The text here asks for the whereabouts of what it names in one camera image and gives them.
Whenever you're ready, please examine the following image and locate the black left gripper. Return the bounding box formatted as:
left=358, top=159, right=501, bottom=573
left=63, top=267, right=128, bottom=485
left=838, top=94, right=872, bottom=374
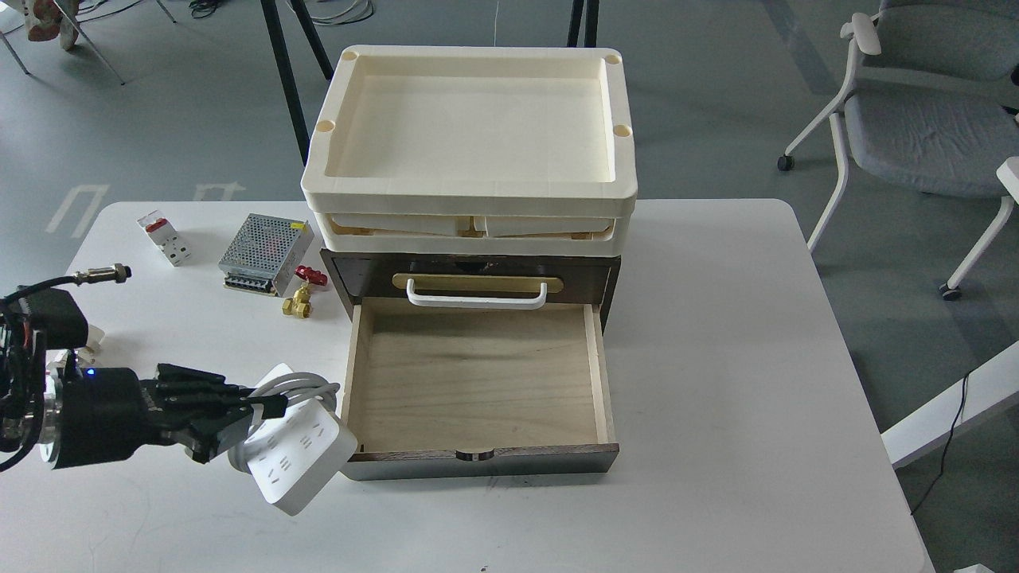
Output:
left=46, top=363, right=290, bottom=470

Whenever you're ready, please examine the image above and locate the white power strip cable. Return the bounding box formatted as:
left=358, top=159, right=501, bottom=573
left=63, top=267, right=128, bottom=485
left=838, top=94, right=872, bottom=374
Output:
left=228, top=376, right=341, bottom=474

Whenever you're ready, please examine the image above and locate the white power strip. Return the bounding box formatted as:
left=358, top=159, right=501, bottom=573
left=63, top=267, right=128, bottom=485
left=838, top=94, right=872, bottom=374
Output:
left=227, top=363, right=359, bottom=516

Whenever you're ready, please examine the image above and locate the dark wooden cabinet body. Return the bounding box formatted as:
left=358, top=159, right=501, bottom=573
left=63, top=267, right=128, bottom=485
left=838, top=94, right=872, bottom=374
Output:
left=320, top=249, right=622, bottom=323

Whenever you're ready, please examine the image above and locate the metal mesh power supply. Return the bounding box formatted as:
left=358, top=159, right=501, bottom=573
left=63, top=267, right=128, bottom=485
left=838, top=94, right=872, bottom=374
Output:
left=218, top=213, right=314, bottom=297

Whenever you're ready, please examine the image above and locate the red white circuit breaker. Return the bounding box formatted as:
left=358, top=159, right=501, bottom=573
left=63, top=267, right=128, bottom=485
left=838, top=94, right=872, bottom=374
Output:
left=137, top=210, right=193, bottom=266

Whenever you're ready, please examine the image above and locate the open wooden drawer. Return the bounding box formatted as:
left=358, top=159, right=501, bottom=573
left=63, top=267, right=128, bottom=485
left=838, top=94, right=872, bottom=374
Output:
left=341, top=298, right=619, bottom=480

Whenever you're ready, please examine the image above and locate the cream plastic lower tray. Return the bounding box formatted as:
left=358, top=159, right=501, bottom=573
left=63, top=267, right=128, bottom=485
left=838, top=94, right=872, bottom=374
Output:
left=315, top=212, right=630, bottom=257

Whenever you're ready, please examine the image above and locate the cream plastic tray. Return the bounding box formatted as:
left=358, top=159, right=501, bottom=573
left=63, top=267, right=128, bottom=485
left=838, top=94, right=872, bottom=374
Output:
left=301, top=45, right=638, bottom=218
left=315, top=212, right=630, bottom=257

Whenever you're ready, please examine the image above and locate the black tripod leg left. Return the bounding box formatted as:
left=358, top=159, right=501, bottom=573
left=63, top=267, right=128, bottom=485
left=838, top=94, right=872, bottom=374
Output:
left=260, top=0, right=334, bottom=166

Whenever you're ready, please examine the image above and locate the black tripod leg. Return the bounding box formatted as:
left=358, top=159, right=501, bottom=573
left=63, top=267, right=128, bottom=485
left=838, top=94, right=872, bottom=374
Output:
left=565, top=0, right=600, bottom=48
left=260, top=0, right=334, bottom=166

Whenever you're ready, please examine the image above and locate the cream plastic tray top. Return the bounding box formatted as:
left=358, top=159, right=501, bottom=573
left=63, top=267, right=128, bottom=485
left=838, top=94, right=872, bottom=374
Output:
left=301, top=45, right=638, bottom=218

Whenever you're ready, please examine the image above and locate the black tripod leg right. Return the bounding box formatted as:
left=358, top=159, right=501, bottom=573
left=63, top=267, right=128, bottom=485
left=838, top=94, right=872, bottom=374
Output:
left=565, top=0, right=600, bottom=48

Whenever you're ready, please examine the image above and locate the grey office chair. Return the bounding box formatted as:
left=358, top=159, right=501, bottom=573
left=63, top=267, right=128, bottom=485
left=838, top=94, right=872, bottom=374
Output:
left=776, top=1, right=1018, bottom=301

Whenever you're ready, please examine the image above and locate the white side table edge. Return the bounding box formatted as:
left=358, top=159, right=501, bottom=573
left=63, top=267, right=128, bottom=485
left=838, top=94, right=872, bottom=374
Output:
left=881, top=342, right=1018, bottom=469

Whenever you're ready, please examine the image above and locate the brass valve red handle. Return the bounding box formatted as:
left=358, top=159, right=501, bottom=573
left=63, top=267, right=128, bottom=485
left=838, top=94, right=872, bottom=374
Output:
left=283, top=265, right=328, bottom=319

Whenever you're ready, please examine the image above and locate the metal cable connector plug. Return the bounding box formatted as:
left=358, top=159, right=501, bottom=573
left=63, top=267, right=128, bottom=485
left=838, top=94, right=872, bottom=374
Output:
left=2, top=263, right=132, bottom=305

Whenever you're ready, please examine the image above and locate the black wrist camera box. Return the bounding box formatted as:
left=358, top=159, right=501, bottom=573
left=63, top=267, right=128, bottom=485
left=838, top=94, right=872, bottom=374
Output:
left=2, top=282, right=90, bottom=349

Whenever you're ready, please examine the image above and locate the white drawer handle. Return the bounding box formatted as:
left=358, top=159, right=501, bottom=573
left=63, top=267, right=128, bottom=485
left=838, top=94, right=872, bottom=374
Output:
left=405, top=279, right=549, bottom=310

